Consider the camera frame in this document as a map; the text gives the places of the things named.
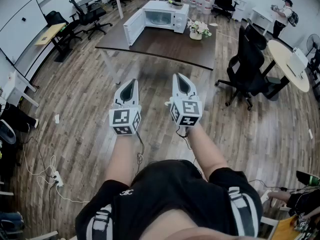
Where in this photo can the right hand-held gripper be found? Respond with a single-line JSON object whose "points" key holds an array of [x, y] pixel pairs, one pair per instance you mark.
{"points": [[191, 107]]}

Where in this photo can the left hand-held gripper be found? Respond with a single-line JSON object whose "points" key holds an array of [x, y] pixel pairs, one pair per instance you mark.
{"points": [[121, 117]]}

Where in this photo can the white microwave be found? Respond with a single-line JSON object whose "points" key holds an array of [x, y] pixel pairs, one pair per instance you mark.
{"points": [[180, 17]]}

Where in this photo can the person's left forearm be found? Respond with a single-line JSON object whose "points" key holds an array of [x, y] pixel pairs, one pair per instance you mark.
{"points": [[122, 159]]}

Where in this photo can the person's right forearm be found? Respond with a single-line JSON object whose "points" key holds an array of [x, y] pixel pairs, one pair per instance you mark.
{"points": [[207, 151]]}

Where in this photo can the dark brown table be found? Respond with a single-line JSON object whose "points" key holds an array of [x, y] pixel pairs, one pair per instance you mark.
{"points": [[170, 45]]}

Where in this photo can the white flowers in white pot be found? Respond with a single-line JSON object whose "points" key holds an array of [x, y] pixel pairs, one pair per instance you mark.
{"points": [[198, 29]]}

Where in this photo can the white paper scrap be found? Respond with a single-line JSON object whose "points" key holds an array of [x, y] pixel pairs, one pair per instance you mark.
{"points": [[57, 119]]}

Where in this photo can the dark bowl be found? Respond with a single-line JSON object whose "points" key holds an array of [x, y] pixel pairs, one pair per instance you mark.
{"points": [[178, 5]]}

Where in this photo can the black mesh office chair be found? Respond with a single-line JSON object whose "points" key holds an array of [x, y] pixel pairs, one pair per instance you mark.
{"points": [[86, 16]]}

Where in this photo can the row of water jugs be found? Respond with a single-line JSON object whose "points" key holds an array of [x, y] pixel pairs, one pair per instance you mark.
{"points": [[200, 0]]}

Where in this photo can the white cabinet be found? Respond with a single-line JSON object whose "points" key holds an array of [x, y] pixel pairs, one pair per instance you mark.
{"points": [[238, 9]]}

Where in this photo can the small yellow desk black legs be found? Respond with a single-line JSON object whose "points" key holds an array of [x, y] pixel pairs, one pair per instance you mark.
{"points": [[50, 34]]}

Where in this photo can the round light wooden table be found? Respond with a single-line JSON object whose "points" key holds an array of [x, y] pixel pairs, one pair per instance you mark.
{"points": [[280, 56]]}

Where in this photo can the glass side table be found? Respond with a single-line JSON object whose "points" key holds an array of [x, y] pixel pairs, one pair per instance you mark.
{"points": [[88, 0]]}

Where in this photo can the person's black striped shirt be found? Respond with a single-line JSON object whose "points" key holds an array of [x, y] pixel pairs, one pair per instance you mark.
{"points": [[175, 189]]}

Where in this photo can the black chair with bag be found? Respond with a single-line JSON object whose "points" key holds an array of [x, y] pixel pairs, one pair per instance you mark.
{"points": [[57, 19]]}

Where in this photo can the white table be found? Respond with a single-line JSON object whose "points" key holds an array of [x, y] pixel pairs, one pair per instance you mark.
{"points": [[261, 15]]}

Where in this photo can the white power strip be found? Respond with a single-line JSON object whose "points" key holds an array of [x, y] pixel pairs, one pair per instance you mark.
{"points": [[58, 179]]}

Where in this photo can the white desk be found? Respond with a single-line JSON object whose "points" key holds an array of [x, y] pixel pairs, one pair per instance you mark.
{"points": [[15, 89]]}

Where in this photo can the white box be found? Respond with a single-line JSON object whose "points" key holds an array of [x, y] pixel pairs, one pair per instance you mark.
{"points": [[297, 61]]}

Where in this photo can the whiteboard on stand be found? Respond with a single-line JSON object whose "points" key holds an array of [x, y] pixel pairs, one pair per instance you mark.
{"points": [[20, 31]]}

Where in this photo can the small white floor object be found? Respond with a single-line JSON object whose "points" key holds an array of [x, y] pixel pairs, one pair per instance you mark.
{"points": [[310, 134]]}

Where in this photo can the black standing fan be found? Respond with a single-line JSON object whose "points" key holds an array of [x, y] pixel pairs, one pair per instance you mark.
{"points": [[313, 42]]}

